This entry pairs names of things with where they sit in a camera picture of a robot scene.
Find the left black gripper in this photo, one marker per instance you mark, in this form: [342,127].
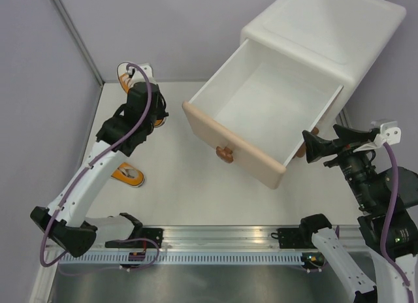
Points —
[162,113]

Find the right aluminium frame rail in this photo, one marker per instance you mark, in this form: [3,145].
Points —
[343,118]

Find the white slotted cable duct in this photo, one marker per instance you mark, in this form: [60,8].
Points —
[182,257]

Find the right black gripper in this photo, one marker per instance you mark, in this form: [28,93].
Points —
[317,145]

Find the orange sneaker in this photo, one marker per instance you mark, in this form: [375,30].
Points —
[123,77]
[129,175]

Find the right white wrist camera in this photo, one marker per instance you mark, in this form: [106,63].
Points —
[388,132]

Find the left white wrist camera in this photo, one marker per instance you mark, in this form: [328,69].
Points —
[140,73]

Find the white shoe cabinet body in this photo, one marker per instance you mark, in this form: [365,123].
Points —
[340,38]

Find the bear head drawer knob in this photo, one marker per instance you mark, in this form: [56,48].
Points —
[225,154]

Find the aluminium corner frame post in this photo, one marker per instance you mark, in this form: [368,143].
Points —
[77,39]

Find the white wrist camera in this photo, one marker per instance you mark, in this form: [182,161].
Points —
[140,73]
[388,132]

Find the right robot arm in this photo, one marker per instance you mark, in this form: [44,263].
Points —
[384,191]

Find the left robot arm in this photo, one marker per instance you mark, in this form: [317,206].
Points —
[64,220]

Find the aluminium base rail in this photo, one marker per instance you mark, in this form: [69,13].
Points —
[239,238]

